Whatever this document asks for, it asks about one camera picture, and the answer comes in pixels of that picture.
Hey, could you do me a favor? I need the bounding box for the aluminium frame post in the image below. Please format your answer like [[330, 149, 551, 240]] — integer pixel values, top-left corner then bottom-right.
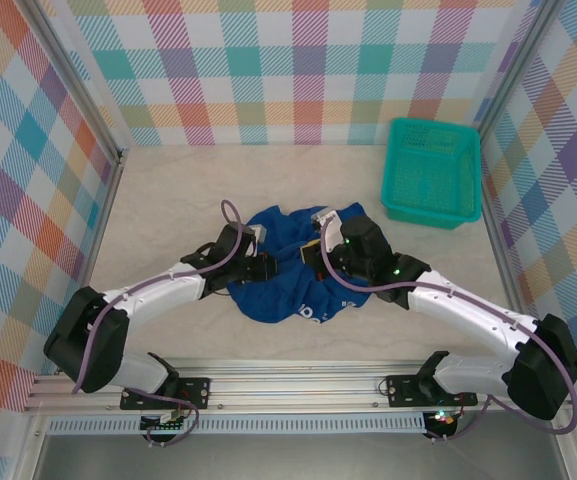
[[475, 0, 562, 136], [27, 0, 129, 164]]

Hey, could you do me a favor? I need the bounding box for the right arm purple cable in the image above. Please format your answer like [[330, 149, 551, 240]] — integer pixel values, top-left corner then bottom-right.
[[319, 219, 577, 444]]

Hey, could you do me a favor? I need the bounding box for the white slotted cable duct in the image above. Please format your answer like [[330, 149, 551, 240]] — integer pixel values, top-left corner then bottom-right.
[[47, 412, 429, 435]]

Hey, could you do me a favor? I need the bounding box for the small lit controller board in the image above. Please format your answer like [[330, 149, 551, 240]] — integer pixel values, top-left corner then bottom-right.
[[427, 409, 459, 436]]

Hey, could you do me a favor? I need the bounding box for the aluminium table side rail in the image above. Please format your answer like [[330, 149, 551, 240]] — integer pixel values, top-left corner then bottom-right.
[[52, 149, 129, 371], [480, 129, 539, 366]]

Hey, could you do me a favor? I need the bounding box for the blue printed t-shirt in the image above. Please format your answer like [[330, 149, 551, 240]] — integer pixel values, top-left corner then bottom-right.
[[225, 202, 374, 326]]

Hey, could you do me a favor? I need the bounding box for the teal plastic mesh basket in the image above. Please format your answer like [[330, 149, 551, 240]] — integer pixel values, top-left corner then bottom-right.
[[380, 117, 483, 231]]

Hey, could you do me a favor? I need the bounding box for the small green circuit board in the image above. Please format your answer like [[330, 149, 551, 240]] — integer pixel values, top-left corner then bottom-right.
[[140, 407, 189, 434]]

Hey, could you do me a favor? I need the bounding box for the aluminium mounting rail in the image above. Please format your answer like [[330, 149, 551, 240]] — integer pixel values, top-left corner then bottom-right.
[[22, 357, 569, 414]]

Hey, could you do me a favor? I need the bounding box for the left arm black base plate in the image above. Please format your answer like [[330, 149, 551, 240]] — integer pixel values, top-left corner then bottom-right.
[[119, 377, 212, 412]]

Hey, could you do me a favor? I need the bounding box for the aluminium frame leg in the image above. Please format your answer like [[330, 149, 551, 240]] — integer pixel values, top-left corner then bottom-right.
[[547, 419, 577, 480], [15, 412, 52, 480]]

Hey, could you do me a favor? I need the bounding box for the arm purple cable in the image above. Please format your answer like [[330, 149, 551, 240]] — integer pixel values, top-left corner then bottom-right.
[[319, 219, 577, 444], [71, 199, 244, 447]]

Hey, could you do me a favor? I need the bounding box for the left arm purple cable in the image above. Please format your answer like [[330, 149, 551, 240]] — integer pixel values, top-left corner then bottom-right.
[[71, 199, 244, 447]]

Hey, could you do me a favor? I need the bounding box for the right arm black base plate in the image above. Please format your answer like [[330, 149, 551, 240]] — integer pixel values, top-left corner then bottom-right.
[[386, 372, 479, 409]]

